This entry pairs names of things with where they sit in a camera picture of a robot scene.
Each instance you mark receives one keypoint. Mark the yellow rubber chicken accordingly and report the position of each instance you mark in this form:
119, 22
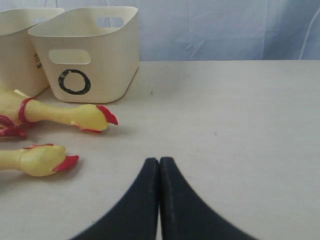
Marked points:
38, 160
18, 109

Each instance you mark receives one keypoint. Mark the yellow rubber chicken back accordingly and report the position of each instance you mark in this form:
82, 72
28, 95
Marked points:
18, 109

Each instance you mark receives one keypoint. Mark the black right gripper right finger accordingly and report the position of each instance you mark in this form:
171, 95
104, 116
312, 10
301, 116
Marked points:
184, 215

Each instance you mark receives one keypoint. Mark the cream bin marked X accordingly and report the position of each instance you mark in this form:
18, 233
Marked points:
20, 65

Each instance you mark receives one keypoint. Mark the yellow rubber chicken front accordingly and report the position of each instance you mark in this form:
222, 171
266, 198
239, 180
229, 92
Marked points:
38, 160

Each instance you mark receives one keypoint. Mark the cream bin marked O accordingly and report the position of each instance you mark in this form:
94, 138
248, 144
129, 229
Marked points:
89, 54

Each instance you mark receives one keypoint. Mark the white backdrop curtain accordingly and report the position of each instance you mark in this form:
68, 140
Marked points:
203, 30

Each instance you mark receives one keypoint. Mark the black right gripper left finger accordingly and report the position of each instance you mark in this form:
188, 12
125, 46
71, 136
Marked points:
135, 215

